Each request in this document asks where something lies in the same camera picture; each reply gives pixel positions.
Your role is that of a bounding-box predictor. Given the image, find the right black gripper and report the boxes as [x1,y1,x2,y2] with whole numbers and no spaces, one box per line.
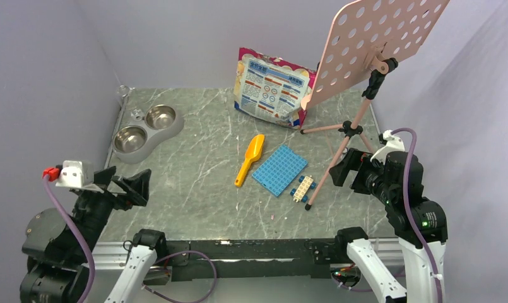
[329,145,396,203]

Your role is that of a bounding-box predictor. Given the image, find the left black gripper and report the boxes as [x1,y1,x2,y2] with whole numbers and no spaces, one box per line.
[73,165,151,259]

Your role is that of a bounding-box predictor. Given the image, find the yellow plastic scoop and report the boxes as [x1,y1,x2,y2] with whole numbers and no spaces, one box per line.
[234,134,265,187]

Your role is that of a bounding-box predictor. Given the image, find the pet food bag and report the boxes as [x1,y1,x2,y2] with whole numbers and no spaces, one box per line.
[233,47,317,129]

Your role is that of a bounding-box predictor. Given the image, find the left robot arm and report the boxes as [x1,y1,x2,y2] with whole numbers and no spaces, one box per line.
[20,161,151,302]

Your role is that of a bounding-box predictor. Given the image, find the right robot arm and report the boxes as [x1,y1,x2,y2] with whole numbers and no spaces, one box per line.
[329,148,447,302]

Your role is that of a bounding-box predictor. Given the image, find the grey double pet bowl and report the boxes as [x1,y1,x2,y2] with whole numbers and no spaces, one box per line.
[112,104,184,164]

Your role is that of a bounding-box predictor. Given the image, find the beige blue toy block car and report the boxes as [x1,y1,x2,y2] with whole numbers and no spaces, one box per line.
[290,175,317,203]

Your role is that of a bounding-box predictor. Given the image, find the blue building block plate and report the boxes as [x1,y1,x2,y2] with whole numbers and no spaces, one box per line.
[252,145,308,197]

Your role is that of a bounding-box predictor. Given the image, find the clear glass cup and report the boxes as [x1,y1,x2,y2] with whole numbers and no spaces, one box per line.
[116,85,131,98]

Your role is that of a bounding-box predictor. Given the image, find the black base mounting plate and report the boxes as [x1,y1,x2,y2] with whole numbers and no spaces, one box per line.
[167,238,351,282]

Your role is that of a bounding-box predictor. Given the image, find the pink perforated music stand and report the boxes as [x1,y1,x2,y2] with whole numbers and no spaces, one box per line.
[300,0,451,211]

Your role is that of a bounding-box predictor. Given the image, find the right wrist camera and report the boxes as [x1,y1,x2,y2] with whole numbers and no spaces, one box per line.
[370,130,405,164]

